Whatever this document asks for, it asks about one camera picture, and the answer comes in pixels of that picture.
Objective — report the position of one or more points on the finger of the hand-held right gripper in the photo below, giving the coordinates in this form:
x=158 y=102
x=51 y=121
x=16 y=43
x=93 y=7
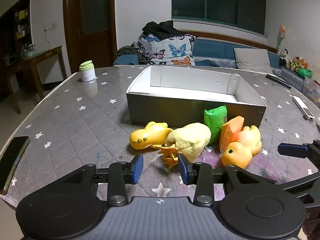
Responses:
x=292 y=150

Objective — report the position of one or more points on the green bowl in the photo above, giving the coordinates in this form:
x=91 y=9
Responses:
x=305 y=73

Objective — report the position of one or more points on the clear storage box with toys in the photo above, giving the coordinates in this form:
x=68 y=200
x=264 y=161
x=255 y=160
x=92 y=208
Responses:
x=312 y=90

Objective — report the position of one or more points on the black clothes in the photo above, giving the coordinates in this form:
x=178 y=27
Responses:
x=161 y=29

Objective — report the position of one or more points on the yellow rubber animal toy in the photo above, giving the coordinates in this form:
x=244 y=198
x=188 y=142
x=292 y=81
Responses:
x=147 y=136

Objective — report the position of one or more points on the orange sponge block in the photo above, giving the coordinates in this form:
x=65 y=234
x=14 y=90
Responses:
x=228 y=132

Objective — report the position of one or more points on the grey pillow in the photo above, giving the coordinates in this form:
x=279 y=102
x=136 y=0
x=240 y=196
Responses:
x=252 y=60

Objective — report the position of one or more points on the green packet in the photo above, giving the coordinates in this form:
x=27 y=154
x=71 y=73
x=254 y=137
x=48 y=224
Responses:
x=213 y=122

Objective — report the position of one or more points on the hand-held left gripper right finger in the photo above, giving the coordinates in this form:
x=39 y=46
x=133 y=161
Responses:
x=183 y=169

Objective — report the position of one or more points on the black remote control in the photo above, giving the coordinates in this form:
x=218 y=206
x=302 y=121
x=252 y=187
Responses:
x=278 y=80

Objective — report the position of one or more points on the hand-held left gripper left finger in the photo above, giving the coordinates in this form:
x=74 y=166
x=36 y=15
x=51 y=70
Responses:
x=138 y=168

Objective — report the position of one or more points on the orange fox plush toy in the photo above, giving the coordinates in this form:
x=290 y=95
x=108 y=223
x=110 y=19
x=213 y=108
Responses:
x=303 y=63

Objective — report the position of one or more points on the white jar with green lid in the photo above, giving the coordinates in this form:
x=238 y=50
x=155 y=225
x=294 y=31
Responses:
x=87 y=74

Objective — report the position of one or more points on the plush toy with yellow vest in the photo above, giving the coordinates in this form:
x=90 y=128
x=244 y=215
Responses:
x=295 y=63

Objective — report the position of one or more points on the dark window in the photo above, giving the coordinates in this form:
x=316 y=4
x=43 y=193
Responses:
x=220 y=2

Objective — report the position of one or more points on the yellow plush chick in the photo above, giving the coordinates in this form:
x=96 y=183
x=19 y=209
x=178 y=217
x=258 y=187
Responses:
x=192 y=140

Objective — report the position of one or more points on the plaid cloth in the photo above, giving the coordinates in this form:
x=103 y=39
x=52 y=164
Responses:
x=136 y=50

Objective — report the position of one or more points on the dark wooden shelf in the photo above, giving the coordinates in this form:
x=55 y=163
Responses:
x=12 y=30

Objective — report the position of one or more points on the orange rubber duck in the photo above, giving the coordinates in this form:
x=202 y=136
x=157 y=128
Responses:
x=237 y=155

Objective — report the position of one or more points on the blue sofa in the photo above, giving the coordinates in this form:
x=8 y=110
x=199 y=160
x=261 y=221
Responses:
x=212 y=50

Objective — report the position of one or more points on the brown wooden door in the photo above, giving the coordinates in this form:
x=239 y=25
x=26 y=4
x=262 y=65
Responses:
x=75 y=35

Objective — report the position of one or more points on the wooden side table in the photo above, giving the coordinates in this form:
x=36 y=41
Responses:
x=42 y=55

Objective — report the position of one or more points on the black smartphone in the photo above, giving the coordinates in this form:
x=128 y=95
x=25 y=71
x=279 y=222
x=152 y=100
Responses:
x=12 y=160

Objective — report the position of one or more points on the panda plush toy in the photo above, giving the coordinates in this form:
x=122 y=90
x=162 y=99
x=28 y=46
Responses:
x=284 y=56

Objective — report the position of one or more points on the butterfly print pillow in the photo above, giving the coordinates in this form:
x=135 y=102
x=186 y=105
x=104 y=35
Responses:
x=172 y=51

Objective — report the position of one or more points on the white remote control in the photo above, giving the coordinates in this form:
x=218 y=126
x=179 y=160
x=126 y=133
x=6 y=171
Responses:
x=303 y=107

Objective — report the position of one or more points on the wall flower ornament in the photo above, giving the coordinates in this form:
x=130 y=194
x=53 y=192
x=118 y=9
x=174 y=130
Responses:
x=282 y=33

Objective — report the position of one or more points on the grey star tablecloth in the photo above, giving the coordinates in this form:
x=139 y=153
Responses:
x=75 y=120

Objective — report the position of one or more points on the white cardboard box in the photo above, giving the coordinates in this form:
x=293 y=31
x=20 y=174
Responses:
x=175 y=105

